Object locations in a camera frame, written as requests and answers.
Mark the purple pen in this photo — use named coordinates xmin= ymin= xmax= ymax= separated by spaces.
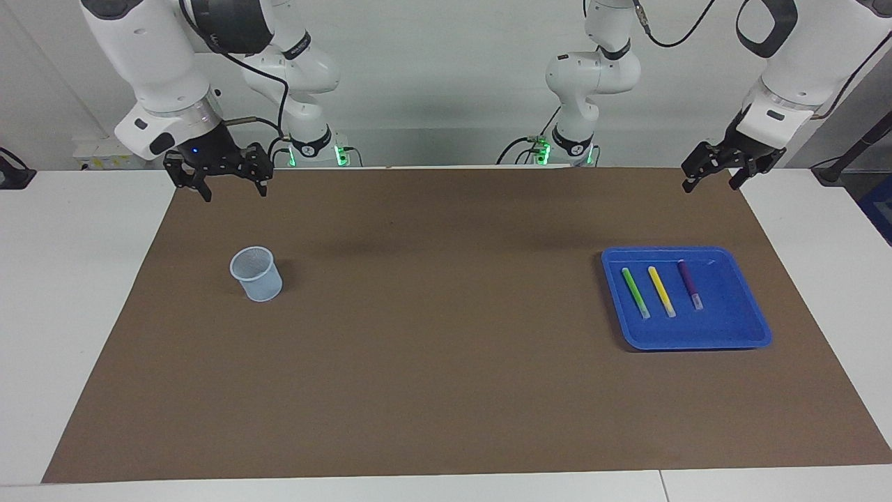
xmin=677 ymin=259 xmax=704 ymax=312

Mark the yellow pen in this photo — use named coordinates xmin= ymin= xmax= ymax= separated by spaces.
xmin=647 ymin=266 xmax=677 ymax=319

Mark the green pen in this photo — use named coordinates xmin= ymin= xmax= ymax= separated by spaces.
xmin=621 ymin=267 xmax=652 ymax=320

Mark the pale blue mesh pen cup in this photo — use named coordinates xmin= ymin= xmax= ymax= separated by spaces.
xmin=229 ymin=245 xmax=284 ymax=303

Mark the white box with yellow labels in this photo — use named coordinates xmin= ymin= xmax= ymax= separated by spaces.
xmin=72 ymin=136 xmax=151 ymax=170

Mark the black stand pole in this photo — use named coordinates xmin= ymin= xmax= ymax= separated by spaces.
xmin=812 ymin=112 xmax=892 ymax=185

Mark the blue plastic tray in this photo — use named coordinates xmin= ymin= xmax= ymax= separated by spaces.
xmin=601 ymin=245 xmax=773 ymax=351

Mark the blue crate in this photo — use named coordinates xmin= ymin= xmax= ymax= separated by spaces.
xmin=859 ymin=174 xmax=892 ymax=246

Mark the brown table mat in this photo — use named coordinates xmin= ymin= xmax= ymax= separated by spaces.
xmin=42 ymin=166 xmax=892 ymax=484

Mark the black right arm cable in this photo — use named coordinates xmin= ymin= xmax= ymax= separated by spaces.
xmin=179 ymin=0 xmax=290 ymax=140

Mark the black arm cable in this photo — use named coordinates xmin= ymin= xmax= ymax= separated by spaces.
xmin=179 ymin=0 xmax=290 ymax=140
xmin=633 ymin=0 xmax=892 ymax=121

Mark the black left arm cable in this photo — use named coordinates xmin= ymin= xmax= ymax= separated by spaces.
xmin=633 ymin=0 xmax=892 ymax=121

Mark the black left base cable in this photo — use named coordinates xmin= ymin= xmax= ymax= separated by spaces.
xmin=496 ymin=105 xmax=562 ymax=166

